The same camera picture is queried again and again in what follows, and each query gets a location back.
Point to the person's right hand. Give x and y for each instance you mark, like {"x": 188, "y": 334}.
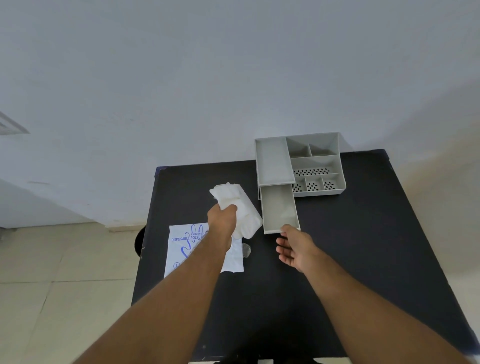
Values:
{"x": 302, "y": 249}

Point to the person's left hand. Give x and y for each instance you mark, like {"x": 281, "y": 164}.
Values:
{"x": 221, "y": 225}

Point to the person's right fingers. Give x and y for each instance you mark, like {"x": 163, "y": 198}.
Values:
{"x": 285, "y": 243}

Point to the person's left fingers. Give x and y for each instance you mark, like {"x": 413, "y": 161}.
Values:
{"x": 229, "y": 208}

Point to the person's left forearm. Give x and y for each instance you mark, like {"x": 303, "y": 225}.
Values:
{"x": 170, "y": 307}

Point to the person's right forearm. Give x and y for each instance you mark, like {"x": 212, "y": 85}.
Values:
{"x": 367, "y": 311}

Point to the grey plastic organizer drawer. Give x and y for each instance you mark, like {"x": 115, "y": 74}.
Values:
{"x": 279, "y": 206}

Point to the small clear plastic piece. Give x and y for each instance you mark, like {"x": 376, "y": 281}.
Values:
{"x": 246, "y": 250}

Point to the white blue-print glove packet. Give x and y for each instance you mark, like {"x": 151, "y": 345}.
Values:
{"x": 180, "y": 247}

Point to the grey plastic compartment organizer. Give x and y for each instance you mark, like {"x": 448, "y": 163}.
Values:
{"x": 318, "y": 165}

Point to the black round stool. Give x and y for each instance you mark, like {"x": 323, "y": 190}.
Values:
{"x": 139, "y": 242}

